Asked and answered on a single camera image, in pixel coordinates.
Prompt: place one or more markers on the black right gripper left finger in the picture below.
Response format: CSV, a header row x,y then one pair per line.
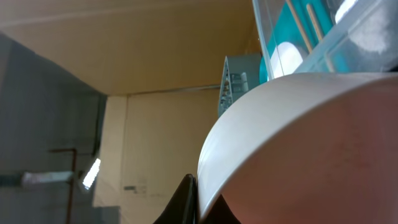
x,y
182,207

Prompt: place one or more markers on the pink bowl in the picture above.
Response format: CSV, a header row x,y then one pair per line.
x,y
306,148

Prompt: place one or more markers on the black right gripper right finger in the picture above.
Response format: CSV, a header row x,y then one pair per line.
x,y
220,213

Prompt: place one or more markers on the large white plate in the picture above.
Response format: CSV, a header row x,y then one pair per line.
x,y
285,59

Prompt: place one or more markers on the teal plastic tray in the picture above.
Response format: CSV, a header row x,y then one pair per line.
x,y
276,24

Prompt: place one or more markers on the grey dishwasher rack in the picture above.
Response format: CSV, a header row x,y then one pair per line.
x,y
240,75

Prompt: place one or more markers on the clear plastic bin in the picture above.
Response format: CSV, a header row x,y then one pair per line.
x,y
362,39

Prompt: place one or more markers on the wooden chopstick left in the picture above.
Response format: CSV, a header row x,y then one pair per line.
x,y
299,25

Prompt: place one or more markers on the wooden chopstick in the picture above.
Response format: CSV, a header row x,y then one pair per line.
x,y
315,22
299,25

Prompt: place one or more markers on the wooden chopstick right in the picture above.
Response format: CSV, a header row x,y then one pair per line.
x,y
315,22

